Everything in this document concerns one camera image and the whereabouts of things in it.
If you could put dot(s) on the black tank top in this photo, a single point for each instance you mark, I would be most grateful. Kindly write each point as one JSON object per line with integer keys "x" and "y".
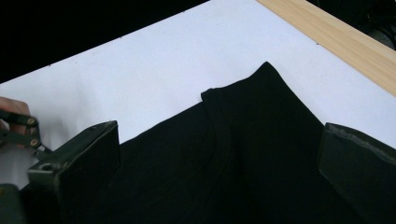
{"x": 249, "y": 155}

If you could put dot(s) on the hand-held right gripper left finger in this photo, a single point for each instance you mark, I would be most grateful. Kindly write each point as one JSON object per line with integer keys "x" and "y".
{"x": 87, "y": 161}

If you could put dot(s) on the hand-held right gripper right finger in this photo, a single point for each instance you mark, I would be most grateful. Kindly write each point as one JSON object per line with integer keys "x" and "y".
{"x": 361, "y": 174}

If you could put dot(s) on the white table mat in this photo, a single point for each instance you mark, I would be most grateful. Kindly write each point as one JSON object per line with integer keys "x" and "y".
{"x": 186, "y": 56}

